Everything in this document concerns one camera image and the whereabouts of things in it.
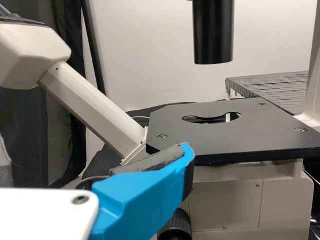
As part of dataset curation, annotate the cream microscope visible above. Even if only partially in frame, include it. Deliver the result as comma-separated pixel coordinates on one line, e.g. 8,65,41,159
0,0,320,240

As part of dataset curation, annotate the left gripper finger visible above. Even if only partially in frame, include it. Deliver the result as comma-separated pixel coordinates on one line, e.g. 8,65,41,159
89,141,196,240

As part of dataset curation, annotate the black platform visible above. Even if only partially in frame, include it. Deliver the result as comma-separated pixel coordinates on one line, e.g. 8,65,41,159
225,71,310,116

